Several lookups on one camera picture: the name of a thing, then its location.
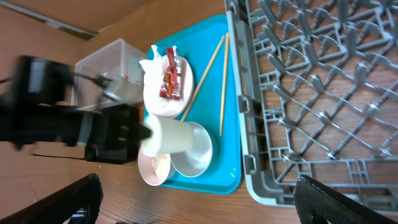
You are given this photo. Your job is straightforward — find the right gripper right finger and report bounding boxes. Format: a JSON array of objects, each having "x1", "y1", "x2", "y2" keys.
[{"x1": 294, "y1": 175, "x2": 397, "y2": 224}]

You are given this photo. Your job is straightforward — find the teal plastic tray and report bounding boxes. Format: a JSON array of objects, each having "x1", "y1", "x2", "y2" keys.
[{"x1": 156, "y1": 14, "x2": 242, "y2": 194}]

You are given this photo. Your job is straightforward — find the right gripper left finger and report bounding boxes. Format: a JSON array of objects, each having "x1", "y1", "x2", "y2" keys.
[{"x1": 1, "y1": 174, "x2": 103, "y2": 224}]

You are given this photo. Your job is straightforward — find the left wooden chopstick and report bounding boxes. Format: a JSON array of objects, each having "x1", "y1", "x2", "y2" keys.
[{"x1": 180, "y1": 34, "x2": 226, "y2": 122}]

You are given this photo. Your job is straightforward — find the red sauce packet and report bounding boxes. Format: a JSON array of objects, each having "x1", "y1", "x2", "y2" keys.
[{"x1": 159, "y1": 45, "x2": 182, "y2": 100}]

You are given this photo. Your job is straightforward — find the clear plastic bin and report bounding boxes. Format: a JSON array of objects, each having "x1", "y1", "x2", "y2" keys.
[{"x1": 71, "y1": 39, "x2": 146, "y2": 110}]

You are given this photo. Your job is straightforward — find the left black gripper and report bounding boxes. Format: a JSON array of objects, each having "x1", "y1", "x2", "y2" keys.
[{"x1": 81, "y1": 104, "x2": 152, "y2": 150}]

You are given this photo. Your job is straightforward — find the wooden chopstick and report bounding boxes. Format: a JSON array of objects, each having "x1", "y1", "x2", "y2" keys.
[
  {"x1": 180, "y1": 34, "x2": 226, "y2": 122},
  {"x1": 219, "y1": 33, "x2": 229, "y2": 136}
]

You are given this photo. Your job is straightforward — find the black tray bin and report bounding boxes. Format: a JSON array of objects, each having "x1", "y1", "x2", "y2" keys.
[{"x1": 84, "y1": 144, "x2": 139, "y2": 164}]

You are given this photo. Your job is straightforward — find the grey dishwasher rack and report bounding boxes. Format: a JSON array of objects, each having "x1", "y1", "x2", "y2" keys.
[{"x1": 225, "y1": 0, "x2": 397, "y2": 213}]

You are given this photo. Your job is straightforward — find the white cup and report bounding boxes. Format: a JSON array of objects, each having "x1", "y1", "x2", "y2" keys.
[{"x1": 142, "y1": 114, "x2": 193, "y2": 157}]

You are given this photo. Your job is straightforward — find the white napkin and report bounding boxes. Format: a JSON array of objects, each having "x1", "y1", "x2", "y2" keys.
[{"x1": 139, "y1": 45, "x2": 164, "y2": 113}]

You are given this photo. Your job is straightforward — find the grey bowl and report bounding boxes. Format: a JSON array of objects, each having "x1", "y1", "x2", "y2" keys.
[{"x1": 170, "y1": 121, "x2": 218, "y2": 178}]

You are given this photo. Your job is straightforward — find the pink bowl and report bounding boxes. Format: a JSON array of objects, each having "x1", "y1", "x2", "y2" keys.
[{"x1": 137, "y1": 146, "x2": 176, "y2": 186}]

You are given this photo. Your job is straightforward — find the right wooden chopstick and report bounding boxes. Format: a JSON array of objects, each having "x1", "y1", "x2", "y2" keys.
[{"x1": 219, "y1": 33, "x2": 229, "y2": 136}]

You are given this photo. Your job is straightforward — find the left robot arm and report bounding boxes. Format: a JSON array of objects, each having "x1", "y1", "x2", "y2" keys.
[{"x1": 1, "y1": 55, "x2": 152, "y2": 164}]

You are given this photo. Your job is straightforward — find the large white plate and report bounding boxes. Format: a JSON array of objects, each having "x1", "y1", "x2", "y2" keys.
[{"x1": 143, "y1": 56, "x2": 195, "y2": 119}]

